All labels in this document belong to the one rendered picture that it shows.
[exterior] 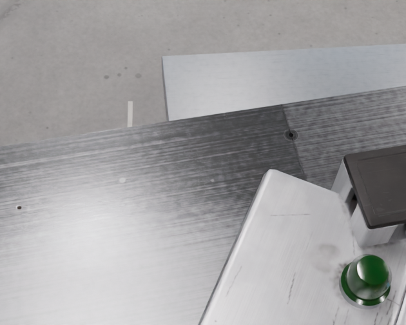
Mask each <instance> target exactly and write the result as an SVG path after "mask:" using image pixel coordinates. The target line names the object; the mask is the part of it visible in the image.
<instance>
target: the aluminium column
mask: <svg viewBox="0 0 406 325"><path fill-rule="evenodd" d="M331 191H332V192H335V193H339V194H340V197H341V198H342V201H343V202H344V203H346V202H351V200H352V199H354V200H356V201H358V204H357V207H356V209H355V211H354V213H353V216H352V217H351V220H350V223H351V226H352V229H353V232H354V236H355V237H356V241H357V243H358V245H359V247H366V246H372V245H377V244H383V243H387V242H388V241H389V239H390V238H391V236H392V234H393V232H394V231H395V229H396V228H397V226H398V225H399V224H406V144H404V145H400V146H392V147H388V148H380V149H376V150H369V151H364V152H356V153H349V154H346V155H345V156H344V158H343V159H342V163H341V165H340V168H339V170H338V173H337V176H336V179H335V181H334V184H333V187H332V188H331ZM405 234H406V230H405Z"/></svg>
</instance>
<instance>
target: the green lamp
mask: <svg viewBox="0 0 406 325"><path fill-rule="evenodd" d="M391 282H392V272H391V269H390V267H389V265H388V264H387V263H386V262H385V261H384V260H383V259H382V258H381V257H379V256H377V255H373V254H363V255H360V256H358V257H357V258H355V259H354V260H353V261H352V262H350V263H349V264H348V265H347V266H346V267H345V268H344V269H343V272H342V274H341V275H340V280H339V287H340V291H341V294H342V295H343V297H344V299H345V300H346V301H347V302H348V303H349V304H351V305H352V306H354V307H356V308H360V309H364V310H370V309H373V308H377V307H378V306H380V305H381V304H382V303H383V302H384V301H385V299H386V298H387V296H388V295H389V292H390V289H391Z"/></svg>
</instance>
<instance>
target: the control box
mask: <svg viewBox="0 0 406 325"><path fill-rule="evenodd" d="M357 204H358V201H356V200H354V199H352V200H351V202H346V203H344V202H343V201H342V198H341V197H340V194H339V193H335V192H332V191H330V190H327V189H325V188H322V187H320V186H317V185H315V184H311V183H309V182H307V181H303V180H301V179H298V178H296V177H293V176H291V175H288V174H286V173H283V172H279V171H278V170H270V169H269V170H268V171H267V172H266V173H265V174H264V176H263V178H262V180H261V182H260V184H259V187H258V189H257V191H256V193H255V196H254V198H253V200H252V203H251V205H250V207H249V209H248V211H247V214H246V216H245V219H244V221H243V223H242V225H241V227H240V230H239V232H238V235H237V237H236V239H235V241H234V243H233V246H232V248H231V251H230V252H229V255H228V257H227V259H226V262H225V264H224V267H223V268H222V271H221V273H220V275H219V278H218V280H217V283H216V284H215V287H214V289H213V292H212V294H211V296H210V298H209V300H208V303H207V305H206V308H205V310H204V312H203V314H202V316H201V319H200V321H199V323H198V325H406V234H405V230H406V224H399V225H398V226H397V228H396V229H395V231H394V232H393V234H392V236H391V238H390V239H389V241H388V242H387V243H383V244H377V245H372V246H366V247H359V245H358V243H357V241H356V237H355V236H354V232H353V229H352V226H351V223H350V220H351V217H352V216H353V213H354V211H355V209H356V207H357ZM363 254H373V255H377V256H379V257H381V258H382V259H383V260H384V261H385V262H386V263H387V264H388V265H389V267H390V269H391V272H392V282H391V289H390V292H389V295H388V296H387V298H386V299H385V301H384V302H383V303H382V304H381V305H380V306H378V307H377V308H373V309H370V310H364V309H360V308H356V307H354V306H352V305H351V304H349V303H348V302H347V301H346V300H345V299H344V297H343V295H342V294H341V291H340V287H339V280H340V275H341V274H342V272H343V269H344V268H345V267H346V266H347V265H348V264H349V263H350V262H352V261H353V260H354V259H355V258H357V257H358V256H360V255H363Z"/></svg>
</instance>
